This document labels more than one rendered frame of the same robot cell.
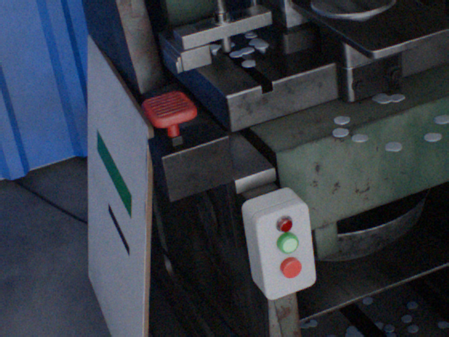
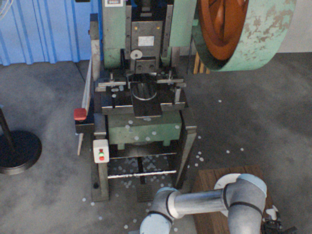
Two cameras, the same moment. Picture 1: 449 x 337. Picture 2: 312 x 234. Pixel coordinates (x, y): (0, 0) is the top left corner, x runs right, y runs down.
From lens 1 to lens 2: 0.78 m
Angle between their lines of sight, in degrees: 18
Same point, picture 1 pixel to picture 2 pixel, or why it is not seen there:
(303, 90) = (124, 109)
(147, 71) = (96, 75)
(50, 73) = not seen: hidden behind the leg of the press
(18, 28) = (84, 21)
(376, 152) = (137, 132)
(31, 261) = (68, 94)
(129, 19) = (94, 61)
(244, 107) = (107, 110)
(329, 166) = (123, 132)
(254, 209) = (94, 144)
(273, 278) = (97, 159)
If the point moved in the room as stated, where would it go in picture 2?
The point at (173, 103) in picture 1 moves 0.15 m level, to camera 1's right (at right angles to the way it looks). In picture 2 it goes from (81, 113) to (110, 118)
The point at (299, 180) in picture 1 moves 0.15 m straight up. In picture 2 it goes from (114, 133) to (113, 114)
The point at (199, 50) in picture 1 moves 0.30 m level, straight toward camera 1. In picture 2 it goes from (102, 87) to (86, 129)
